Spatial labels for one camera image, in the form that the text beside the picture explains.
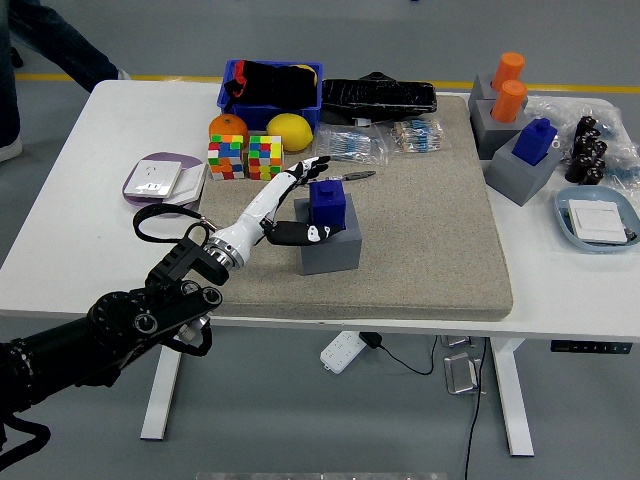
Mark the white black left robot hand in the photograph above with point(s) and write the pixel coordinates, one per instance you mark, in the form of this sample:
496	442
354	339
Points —
260	205

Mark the blue square seal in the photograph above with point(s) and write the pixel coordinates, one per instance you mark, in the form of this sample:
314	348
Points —
535	142
330	205

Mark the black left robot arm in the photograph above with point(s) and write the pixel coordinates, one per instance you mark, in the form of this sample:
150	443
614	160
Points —
125	320

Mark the grey square seal holder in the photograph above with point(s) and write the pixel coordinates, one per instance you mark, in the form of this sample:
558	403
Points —
520	180
335	252

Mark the grey round-hole seal holder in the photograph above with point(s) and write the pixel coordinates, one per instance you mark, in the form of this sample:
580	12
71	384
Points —
481	89
492	135

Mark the orange cylindrical seal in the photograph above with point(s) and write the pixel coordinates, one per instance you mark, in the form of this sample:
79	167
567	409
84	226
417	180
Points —
509	67
509	102

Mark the colourful puzzle cube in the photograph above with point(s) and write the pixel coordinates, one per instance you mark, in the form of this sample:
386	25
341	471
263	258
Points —
266	157
226	157

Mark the white panel plate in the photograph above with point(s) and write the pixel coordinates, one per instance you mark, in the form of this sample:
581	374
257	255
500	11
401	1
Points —
192	182

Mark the yellow lemon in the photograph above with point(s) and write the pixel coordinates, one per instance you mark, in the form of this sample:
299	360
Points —
290	131

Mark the purple plastic tray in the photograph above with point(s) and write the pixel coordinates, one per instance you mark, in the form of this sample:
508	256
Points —
190	159

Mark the orange fruit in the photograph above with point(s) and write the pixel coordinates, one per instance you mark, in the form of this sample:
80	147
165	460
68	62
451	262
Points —
227	126

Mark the blue plastic bin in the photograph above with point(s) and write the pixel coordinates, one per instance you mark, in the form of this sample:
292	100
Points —
260	116

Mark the black metal pen tool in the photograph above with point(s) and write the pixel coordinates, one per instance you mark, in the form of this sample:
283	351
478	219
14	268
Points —
357	175

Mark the clear bag of blue resistors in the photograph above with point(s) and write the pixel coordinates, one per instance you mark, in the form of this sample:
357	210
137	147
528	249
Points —
350	145

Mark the black cloth with red trim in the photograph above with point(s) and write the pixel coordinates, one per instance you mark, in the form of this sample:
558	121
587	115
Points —
275	85

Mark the yellow round object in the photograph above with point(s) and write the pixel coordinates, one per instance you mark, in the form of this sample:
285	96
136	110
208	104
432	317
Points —
311	72

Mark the grey-brown foam mat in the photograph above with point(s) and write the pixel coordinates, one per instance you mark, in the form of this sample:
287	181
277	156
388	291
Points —
415	240

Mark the black plastic bag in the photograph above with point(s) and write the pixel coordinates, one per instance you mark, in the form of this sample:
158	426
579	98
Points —
380	97

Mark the white power strip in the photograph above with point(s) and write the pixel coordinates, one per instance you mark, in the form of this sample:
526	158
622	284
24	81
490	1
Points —
341	352

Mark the clear bag of brown resistors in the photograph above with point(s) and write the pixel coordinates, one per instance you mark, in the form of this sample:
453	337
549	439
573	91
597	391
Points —
420	136

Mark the black power plug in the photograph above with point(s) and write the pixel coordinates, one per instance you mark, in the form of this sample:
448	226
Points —
371	340

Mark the white table leg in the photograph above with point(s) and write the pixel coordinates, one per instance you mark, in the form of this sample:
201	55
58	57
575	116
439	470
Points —
515	400
162	390

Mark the person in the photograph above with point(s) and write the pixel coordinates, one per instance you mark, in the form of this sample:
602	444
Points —
65	45

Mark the light blue plastic tray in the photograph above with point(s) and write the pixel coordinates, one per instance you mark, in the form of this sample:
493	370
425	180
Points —
562	227

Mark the black cylindrical capacitor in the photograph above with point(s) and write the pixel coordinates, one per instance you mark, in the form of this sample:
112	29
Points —
581	161
581	143
587	125
599	148
595	172

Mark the black table control panel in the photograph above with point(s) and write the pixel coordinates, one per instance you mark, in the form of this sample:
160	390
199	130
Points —
590	347

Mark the clear plastic bags pile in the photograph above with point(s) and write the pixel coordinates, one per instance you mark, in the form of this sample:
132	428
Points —
622	155

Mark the white wall socket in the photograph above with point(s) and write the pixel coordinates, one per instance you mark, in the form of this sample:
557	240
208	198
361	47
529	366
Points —
152	177

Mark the metal floor bracket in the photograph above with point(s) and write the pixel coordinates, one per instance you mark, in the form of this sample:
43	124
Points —
462	375
457	341

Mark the white switch panel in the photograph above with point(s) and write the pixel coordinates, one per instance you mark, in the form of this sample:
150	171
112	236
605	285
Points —
597	222

